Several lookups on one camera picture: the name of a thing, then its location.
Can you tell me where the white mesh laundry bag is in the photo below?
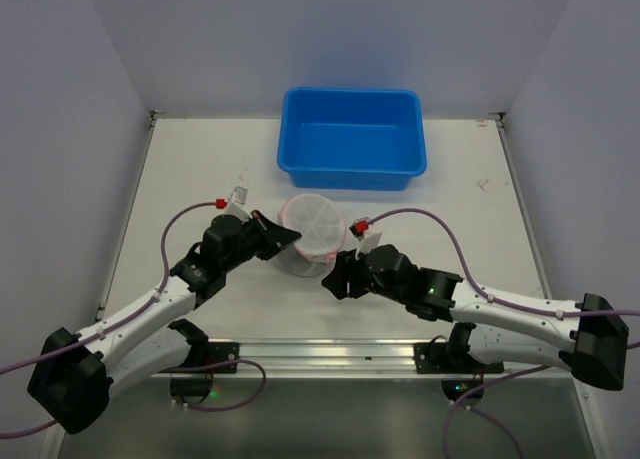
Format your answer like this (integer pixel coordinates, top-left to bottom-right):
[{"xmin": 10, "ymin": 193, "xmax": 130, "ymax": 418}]
[{"xmin": 275, "ymin": 193, "xmax": 347, "ymax": 278}]

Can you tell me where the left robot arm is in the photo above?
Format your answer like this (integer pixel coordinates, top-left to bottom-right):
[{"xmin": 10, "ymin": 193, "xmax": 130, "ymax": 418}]
[{"xmin": 27, "ymin": 210, "xmax": 301, "ymax": 434}]

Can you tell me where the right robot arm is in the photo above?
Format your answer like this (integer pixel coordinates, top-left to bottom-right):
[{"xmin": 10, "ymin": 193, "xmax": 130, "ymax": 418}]
[{"xmin": 322, "ymin": 245, "xmax": 629, "ymax": 391}]

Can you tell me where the blue plastic tub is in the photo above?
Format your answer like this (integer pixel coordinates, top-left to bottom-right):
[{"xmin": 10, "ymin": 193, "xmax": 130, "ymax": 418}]
[{"xmin": 277, "ymin": 87, "xmax": 427, "ymax": 191}]

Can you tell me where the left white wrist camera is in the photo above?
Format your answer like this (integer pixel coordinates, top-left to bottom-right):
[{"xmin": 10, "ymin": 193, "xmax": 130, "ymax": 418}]
[{"xmin": 214, "ymin": 186, "xmax": 251, "ymax": 222}]

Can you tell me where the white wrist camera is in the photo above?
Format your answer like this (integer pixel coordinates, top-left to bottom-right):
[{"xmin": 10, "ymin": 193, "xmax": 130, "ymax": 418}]
[
  {"xmin": 349, "ymin": 217, "xmax": 382, "ymax": 258},
  {"xmin": 214, "ymin": 186, "xmax": 251, "ymax": 222}
]

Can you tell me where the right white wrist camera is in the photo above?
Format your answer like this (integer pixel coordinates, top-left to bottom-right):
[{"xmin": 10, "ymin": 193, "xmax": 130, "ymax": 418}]
[{"xmin": 349, "ymin": 217, "xmax": 382, "ymax": 258}]

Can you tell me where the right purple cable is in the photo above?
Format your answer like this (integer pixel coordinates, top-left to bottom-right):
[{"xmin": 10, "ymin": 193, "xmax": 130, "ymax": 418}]
[{"xmin": 367, "ymin": 207, "xmax": 640, "ymax": 459}]

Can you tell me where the purple cable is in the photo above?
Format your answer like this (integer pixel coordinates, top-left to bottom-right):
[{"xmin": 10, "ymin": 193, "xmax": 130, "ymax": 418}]
[
  {"xmin": 367, "ymin": 207, "xmax": 640, "ymax": 459},
  {"xmin": 0, "ymin": 198, "xmax": 267, "ymax": 438}
]

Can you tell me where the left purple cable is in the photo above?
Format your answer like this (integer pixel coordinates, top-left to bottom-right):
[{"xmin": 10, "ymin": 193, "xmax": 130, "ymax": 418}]
[{"xmin": 0, "ymin": 198, "xmax": 267, "ymax": 438}]

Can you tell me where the aluminium mounting rail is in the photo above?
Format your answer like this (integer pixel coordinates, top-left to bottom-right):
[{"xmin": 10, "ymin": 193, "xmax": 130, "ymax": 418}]
[{"xmin": 149, "ymin": 341, "xmax": 506, "ymax": 380}]

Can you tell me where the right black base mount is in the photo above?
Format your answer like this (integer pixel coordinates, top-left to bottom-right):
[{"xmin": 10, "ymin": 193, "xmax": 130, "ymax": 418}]
[{"xmin": 413, "ymin": 332, "xmax": 486, "ymax": 401}]

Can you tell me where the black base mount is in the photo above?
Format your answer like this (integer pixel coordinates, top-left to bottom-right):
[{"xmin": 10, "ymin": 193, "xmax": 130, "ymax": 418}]
[
  {"xmin": 169, "ymin": 342, "xmax": 240, "ymax": 404},
  {"xmin": 413, "ymin": 332, "xmax": 486, "ymax": 401}
]

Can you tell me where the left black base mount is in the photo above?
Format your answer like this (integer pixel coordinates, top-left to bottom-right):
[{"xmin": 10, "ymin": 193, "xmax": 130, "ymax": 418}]
[{"xmin": 169, "ymin": 342, "xmax": 240, "ymax": 404}]

